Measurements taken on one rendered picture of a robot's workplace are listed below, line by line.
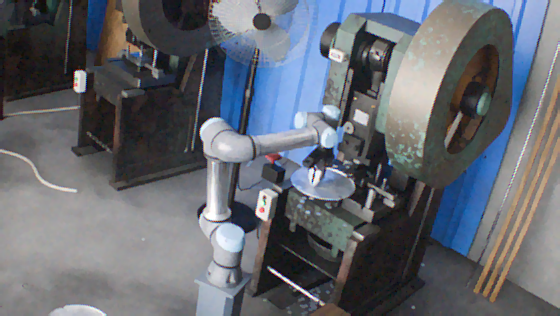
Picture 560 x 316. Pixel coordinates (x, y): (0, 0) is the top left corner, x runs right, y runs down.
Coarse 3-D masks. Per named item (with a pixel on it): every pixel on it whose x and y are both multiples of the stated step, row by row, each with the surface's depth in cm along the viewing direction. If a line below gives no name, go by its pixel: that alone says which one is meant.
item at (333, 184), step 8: (304, 168) 287; (328, 168) 290; (296, 176) 279; (304, 176) 280; (328, 176) 283; (336, 176) 285; (344, 176) 286; (296, 184) 272; (304, 184) 274; (320, 184) 274; (328, 184) 276; (336, 184) 277; (344, 184) 279; (352, 184) 280; (304, 192) 266; (312, 192) 268; (320, 192) 269; (328, 192) 270; (336, 192) 272; (344, 192) 273; (352, 192) 274
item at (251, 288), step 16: (288, 192) 301; (272, 224) 303; (288, 224) 316; (272, 240) 309; (256, 256) 313; (272, 256) 316; (288, 256) 330; (256, 272) 315; (288, 272) 337; (256, 288) 318
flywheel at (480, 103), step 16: (480, 64) 259; (496, 64) 265; (464, 80) 246; (480, 80) 267; (496, 80) 271; (464, 96) 244; (480, 96) 242; (448, 112) 252; (464, 112) 247; (480, 112) 244; (448, 128) 267; (464, 128) 275; (448, 144) 252; (464, 144) 272
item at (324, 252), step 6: (312, 234) 321; (312, 240) 304; (318, 240) 322; (324, 240) 324; (312, 246) 307; (318, 246) 302; (324, 246) 319; (318, 252) 304; (324, 252) 301; (324, 258) 309; (330, 258) 302; (336, 258) 301
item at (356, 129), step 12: (360, 96) 277; (372, 96) 276; (360, 108) 279; (372, 108) 274; (348, 120) 285; (360, 120) 280; (348, 132) 284; (360, 132) 282; (348, 144) 284; (360, 144) 279; (372, 144) 282; (360, 156) 284
